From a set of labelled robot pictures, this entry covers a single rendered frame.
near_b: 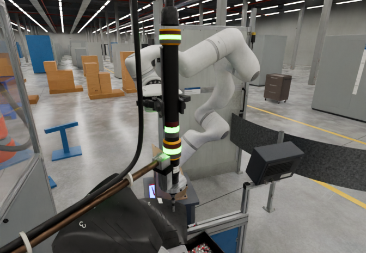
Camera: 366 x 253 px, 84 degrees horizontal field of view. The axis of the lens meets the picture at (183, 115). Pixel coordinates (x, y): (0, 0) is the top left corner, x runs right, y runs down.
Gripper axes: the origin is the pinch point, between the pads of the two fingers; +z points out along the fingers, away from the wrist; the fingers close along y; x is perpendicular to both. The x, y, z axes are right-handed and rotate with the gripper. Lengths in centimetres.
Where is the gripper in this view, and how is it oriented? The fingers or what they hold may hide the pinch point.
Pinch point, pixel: (170, 106)
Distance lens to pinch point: 45.8
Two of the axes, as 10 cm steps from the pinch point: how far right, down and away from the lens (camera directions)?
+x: 0.0, -9.5, -3.2
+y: -9.4, 1.1, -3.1
